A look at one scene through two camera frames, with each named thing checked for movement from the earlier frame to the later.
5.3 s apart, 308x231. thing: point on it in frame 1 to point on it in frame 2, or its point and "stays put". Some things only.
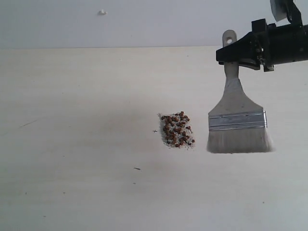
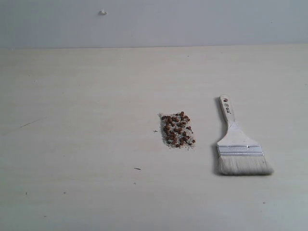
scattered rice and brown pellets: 176,131 stays put
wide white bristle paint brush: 237,123 to 238,153
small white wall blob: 103,12 stays put
